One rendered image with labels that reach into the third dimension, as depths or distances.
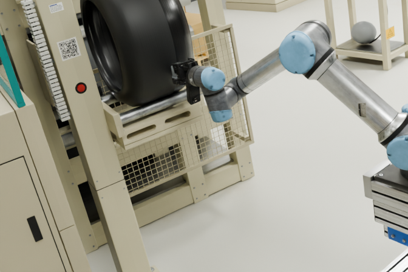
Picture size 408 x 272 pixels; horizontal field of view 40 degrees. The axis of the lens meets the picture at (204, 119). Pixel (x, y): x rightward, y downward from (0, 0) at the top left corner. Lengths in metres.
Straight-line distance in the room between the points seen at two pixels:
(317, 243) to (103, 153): 1.15
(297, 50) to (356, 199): 1.61
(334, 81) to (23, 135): 0.87
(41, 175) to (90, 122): 0.77
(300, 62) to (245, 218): 1.58
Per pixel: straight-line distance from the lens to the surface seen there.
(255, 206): 3.17
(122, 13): 2.09
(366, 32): 4.97
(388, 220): 2.04
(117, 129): 2.20
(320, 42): 1.67
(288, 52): 1.65
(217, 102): 1.89
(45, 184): 1.56
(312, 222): 2.97
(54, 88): 2.22
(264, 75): 1.91
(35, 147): 1.51
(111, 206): 2.43
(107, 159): 2.35
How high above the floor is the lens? 1.69
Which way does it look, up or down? 23 degrees down
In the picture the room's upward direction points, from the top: 12 degrees counter-clockwise
